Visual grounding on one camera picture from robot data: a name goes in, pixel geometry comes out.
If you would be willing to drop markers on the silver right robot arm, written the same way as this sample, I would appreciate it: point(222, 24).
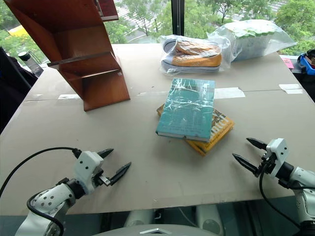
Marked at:
point(304, 177)

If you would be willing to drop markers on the brown wooden bookshelf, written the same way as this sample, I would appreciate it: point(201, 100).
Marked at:
point(73, 44)

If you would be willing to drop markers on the wide white tape strip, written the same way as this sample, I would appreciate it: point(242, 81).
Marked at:
point(230, 93)

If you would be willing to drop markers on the white and green item stack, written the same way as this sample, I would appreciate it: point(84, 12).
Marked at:
point(251, 39)

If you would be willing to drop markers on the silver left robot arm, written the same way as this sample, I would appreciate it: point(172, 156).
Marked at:
point(49, 201)

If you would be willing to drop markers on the white rounded robot leg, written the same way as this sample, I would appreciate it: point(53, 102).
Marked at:
point(139, 217)
point(210, 220)

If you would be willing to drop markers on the clear bottle with black cap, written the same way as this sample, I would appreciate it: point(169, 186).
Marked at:
point(30, 62)

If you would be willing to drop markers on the bagged orange sneakers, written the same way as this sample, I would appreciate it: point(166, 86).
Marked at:
point(225, 49)

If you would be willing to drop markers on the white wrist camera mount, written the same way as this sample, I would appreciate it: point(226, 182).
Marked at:
point(279, 150)
point(86, 167)

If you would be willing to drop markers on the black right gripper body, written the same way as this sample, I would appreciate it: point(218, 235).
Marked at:
point(267, 164)

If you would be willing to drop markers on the pink paper note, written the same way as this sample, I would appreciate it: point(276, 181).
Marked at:
point(287, 62)

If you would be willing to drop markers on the black window frame post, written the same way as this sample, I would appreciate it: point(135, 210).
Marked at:
point(177, 17)

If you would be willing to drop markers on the white tape strip pair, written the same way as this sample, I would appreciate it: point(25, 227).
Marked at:
point(291, 88)

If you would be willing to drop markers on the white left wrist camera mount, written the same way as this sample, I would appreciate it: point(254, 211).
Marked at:
point(86, 167)

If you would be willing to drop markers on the silver robot torso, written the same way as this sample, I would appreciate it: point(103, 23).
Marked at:
point(157, 231)

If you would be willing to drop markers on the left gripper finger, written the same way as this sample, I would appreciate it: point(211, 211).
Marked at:
point(107, 152)
point(120, 173)

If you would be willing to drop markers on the blue plastic object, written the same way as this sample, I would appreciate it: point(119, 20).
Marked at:
point(306, 61)

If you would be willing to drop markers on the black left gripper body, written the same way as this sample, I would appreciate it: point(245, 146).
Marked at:
point(99, 180)

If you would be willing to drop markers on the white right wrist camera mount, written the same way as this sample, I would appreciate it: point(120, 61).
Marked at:
point(279, 150)

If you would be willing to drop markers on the large clear plastic bag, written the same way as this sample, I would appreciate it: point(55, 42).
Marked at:
point(283, 40)

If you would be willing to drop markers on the teal plastic-wrapped book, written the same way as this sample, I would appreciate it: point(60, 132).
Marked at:
point(187, 110)

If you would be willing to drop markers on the orange canvas sneaker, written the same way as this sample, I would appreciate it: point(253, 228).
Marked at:
point(197, 61)
point(194, 46)

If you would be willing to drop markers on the small white tape strip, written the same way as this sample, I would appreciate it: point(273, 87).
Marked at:
point(69, 97)

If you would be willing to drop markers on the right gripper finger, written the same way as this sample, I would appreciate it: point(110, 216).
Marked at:
point(247, 163)
point(257, 143)

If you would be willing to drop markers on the yellow paperback book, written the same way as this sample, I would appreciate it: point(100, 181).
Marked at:
point(219, 134)

